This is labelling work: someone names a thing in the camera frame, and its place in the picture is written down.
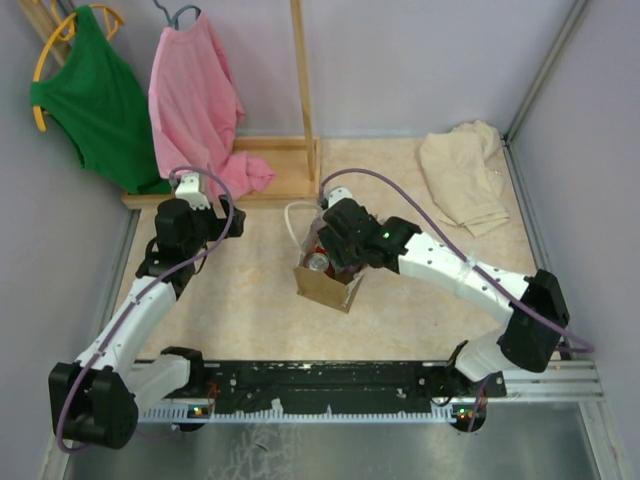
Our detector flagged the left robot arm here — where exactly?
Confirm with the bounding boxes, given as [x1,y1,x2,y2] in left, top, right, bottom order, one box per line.
[48,197,246,453]

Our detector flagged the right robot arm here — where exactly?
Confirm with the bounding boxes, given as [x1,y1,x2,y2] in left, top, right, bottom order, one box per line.
[318,198,569,397]

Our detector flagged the brown canvas tote bag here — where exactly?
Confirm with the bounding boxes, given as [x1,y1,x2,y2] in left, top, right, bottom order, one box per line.
[284,201,364,313]

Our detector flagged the wooden clothes rack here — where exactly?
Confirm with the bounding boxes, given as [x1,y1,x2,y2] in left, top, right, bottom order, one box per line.
[17,1,322,208]

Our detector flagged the pink shirt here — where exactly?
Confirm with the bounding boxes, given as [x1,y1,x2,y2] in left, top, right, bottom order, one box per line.
[148,13,275,199]

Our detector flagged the beige cloth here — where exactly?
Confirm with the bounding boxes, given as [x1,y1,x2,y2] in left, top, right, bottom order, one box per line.
[418,120,509,237]

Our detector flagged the green tank top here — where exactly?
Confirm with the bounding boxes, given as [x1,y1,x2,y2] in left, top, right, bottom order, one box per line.
[30,5,171,195]

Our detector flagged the grey hanger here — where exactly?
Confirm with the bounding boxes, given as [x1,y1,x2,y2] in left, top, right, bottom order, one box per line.
[153,0,202,30]

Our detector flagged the yellow hanger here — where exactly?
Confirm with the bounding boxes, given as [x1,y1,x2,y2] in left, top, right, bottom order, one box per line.
[32,3,125,132]

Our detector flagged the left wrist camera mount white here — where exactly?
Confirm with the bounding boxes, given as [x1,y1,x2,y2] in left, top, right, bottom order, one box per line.
[171,173,212,211]

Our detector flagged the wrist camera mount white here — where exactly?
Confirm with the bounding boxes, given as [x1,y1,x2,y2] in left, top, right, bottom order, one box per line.
[319,186,353,210]
[171,173,212,211]

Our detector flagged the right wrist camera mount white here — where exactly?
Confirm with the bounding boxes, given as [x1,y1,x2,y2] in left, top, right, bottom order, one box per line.
[319,186,353,210]

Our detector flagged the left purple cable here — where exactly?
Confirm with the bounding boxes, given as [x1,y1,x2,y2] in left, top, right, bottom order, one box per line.
[53,166,236,454]

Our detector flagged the purple cable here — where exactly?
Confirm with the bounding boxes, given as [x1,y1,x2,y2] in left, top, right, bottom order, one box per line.
[318,168,596,434]
[53,166,236,454]

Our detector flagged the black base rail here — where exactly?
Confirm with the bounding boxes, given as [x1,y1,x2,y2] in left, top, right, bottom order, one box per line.
[168,360,506,415]

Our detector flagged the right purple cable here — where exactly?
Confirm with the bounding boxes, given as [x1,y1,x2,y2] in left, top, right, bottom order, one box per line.
[318,168,596,434]

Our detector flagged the aluminium frame rail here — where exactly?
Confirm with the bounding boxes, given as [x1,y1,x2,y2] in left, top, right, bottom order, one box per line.
[502,0,591,147]

